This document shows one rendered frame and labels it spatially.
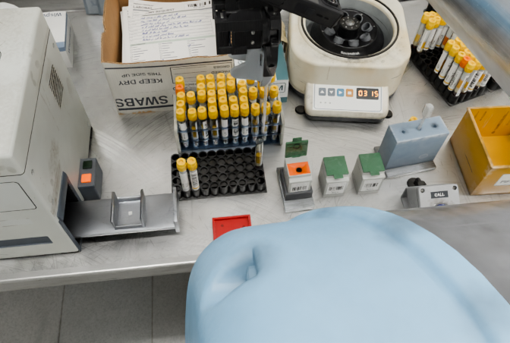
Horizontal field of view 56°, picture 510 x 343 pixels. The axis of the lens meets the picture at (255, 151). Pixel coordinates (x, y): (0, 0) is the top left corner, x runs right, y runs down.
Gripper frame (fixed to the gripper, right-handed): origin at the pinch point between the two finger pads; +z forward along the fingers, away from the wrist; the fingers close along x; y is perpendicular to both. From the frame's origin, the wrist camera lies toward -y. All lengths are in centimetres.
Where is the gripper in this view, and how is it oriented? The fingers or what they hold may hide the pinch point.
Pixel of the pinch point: (266, 77)
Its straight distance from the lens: 71.4
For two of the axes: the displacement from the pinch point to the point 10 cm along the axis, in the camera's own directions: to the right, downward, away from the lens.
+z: -0.2, 5.6, 8.3
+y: -9.9, 0.9, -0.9
